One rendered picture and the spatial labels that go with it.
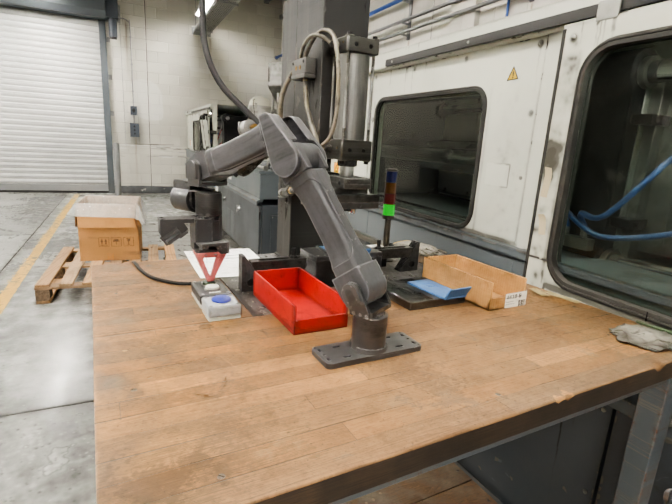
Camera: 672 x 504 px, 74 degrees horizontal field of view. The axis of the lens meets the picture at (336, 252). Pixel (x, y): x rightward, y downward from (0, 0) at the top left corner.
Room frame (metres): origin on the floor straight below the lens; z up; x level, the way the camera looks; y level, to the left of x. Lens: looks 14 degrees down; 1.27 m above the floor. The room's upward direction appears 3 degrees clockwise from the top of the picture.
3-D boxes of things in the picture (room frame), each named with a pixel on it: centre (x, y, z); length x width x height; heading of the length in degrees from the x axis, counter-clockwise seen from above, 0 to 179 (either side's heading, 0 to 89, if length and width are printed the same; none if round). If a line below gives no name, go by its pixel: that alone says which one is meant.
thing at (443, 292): (1.08, -0.26, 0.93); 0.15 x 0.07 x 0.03; 32
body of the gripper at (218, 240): (0.98, 0.29, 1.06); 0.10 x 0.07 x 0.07; 29
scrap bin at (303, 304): (0.94, 0.08, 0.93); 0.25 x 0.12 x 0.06; 29
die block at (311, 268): (1.18, -0.01, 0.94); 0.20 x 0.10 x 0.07; 119
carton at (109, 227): (4.05, 2.07, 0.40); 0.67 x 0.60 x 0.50; 21
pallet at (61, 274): (3.78, 1.92, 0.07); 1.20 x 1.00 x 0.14; 23
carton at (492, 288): (1.15, -0.36, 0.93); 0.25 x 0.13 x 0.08; 29
